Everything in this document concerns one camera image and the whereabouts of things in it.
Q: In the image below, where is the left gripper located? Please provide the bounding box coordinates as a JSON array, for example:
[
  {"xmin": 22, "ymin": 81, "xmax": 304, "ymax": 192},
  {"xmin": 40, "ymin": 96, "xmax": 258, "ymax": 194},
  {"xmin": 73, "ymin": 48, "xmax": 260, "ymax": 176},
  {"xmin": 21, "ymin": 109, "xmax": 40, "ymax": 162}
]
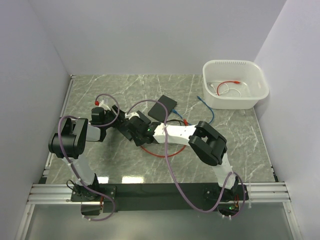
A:
[{"xmin": 102, "ymin": 104, "xmax": 127, "ymax": 129}]

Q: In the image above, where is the black box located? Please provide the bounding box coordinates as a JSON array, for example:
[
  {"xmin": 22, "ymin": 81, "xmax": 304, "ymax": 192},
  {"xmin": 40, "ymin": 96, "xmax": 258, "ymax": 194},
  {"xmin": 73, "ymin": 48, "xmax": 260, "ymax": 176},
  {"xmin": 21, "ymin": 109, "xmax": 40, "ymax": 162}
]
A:
[{"xmin": 116, "ymin": 111, "xmax": 152, "ymax": 142}]

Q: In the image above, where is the black network switch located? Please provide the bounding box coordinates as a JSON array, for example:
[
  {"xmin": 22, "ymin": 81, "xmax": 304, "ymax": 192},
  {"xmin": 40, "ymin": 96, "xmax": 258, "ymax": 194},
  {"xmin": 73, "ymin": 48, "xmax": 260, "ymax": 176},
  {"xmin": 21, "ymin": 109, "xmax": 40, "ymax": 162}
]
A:
[{"xmin": 148, "ymin": 95, "xmax": 177, "ymax": 123}]

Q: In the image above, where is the blue ethernet cable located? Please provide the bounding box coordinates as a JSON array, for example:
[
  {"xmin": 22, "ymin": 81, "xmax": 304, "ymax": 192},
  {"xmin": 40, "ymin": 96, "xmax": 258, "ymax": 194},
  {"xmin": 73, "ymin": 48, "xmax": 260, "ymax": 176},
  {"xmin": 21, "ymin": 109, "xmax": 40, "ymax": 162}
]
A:
[{"xmin": 172, "ymin": 95, "xmax": 216, "ymax": 127}]

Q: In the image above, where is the black ethernet cable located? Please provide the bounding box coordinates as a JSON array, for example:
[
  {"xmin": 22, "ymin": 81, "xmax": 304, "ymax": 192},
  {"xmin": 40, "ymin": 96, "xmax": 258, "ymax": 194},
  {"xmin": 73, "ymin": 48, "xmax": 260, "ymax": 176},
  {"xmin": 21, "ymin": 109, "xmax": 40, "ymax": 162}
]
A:
[{"xmin": 164, "ymin": 119, "xmax": 187, "ymax": 127}]

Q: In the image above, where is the red ethernet cable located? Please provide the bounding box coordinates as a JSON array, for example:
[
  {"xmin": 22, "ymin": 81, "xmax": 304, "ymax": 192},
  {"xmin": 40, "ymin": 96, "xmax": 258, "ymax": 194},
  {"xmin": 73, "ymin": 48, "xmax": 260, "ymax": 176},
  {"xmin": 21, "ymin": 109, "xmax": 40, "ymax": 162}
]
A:
[{"xmin": 140, "ymin": 117, "xmax": 193, "ymax": 158}]

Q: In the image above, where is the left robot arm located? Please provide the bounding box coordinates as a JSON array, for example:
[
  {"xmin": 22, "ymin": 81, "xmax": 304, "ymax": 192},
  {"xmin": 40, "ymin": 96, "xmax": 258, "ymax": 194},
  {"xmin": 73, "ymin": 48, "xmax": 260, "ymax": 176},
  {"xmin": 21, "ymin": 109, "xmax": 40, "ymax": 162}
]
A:
[{"xmin": 48, "ymin": 105, "xmax": 125, "ymax": 201}]

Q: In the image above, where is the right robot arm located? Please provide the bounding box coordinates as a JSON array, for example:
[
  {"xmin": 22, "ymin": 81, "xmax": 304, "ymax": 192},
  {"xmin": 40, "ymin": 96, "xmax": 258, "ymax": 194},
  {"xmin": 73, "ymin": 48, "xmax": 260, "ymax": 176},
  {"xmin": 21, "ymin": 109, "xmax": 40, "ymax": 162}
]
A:
[{"xmin": 125, "ymin": 113, "xmax": 238, "ymax": 200}]

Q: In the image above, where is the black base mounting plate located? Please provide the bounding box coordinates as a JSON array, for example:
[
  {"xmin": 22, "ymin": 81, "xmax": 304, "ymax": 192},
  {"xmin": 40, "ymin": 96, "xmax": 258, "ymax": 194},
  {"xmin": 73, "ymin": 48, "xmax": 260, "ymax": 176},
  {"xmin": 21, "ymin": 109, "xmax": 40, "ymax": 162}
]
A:
[{"xmin": 70, "ymin": 183, "xmax": 244, "ymax": 213}]

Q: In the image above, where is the white plastic basin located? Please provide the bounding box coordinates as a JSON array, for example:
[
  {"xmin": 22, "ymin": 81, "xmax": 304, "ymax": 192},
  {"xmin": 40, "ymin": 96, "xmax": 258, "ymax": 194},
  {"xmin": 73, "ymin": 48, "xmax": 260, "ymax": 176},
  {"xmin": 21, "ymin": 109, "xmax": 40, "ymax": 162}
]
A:
[{"xmin": 202, "ymin": 60, "xmax": 270, "ymax": 110}]

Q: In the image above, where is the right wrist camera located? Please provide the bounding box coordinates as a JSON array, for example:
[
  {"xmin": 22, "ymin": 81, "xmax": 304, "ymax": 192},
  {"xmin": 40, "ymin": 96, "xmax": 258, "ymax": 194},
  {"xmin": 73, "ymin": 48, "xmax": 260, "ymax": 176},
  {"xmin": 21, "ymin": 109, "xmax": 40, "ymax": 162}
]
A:
[{"xmin": 124, "ymin": 112, "xmax": 140, "ymax": 120}]

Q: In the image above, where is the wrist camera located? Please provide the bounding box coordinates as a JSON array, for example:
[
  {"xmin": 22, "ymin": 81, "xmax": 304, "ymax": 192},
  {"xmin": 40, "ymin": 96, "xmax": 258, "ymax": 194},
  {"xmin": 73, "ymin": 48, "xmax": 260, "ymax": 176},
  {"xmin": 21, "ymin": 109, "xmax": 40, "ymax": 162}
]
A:
[
  {"xmin": 124, "ymin": 112, "xmax": 140, "ymax": 120},
  {"xmin": 94, "ymin": 98, "xmax": 111, "ymax": 111}
]

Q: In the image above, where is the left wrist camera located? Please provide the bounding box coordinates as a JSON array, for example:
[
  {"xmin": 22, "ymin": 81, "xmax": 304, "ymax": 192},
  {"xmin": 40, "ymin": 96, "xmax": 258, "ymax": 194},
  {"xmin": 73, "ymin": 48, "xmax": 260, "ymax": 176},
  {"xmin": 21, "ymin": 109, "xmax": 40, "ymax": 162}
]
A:
[{"xmin": 94, "ymin": 98, "xmax": 111, "ymax": 111}]

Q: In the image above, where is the white cable in basin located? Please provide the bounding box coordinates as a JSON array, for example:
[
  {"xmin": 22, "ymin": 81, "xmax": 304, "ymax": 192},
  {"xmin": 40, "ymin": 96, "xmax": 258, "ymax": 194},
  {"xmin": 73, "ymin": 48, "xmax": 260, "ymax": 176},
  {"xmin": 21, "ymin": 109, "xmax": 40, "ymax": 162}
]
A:
[{"xmin": 209, "ymin": 81, "xmax": 251, "ymax": 98}]

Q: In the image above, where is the red cable in basin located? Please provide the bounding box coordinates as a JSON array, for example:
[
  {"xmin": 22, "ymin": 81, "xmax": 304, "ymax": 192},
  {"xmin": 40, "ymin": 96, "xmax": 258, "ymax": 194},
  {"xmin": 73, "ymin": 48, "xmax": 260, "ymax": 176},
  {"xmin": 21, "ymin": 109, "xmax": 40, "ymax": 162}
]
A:
[{"xmin": 216, "ymin": 80, "xmax": 240, "ymax": 97}]

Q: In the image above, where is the aluminium frame rail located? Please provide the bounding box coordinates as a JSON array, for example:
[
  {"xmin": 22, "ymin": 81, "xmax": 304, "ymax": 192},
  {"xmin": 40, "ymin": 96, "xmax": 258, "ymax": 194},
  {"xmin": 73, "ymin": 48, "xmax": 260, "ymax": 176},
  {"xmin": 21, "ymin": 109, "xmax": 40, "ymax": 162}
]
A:
[{"xmin": 26, "ymin": 182, "xmax": 291, "ymax": 205}]

